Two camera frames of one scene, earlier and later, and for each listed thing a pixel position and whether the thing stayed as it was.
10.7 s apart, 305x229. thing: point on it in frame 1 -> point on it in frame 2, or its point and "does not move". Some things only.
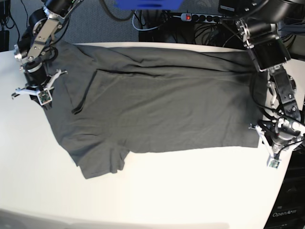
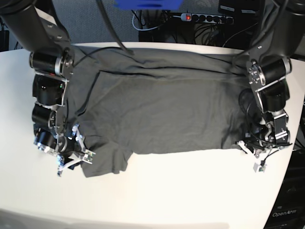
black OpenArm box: x=288 y=211 does not move
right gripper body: x=44 y=94 -> x=72 y=149
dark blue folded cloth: x=148 y=5 does not move
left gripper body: x=272 y=156 -> x=256 y=152
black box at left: x=4 y=40 does not move
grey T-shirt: x=107 y=104 does not move
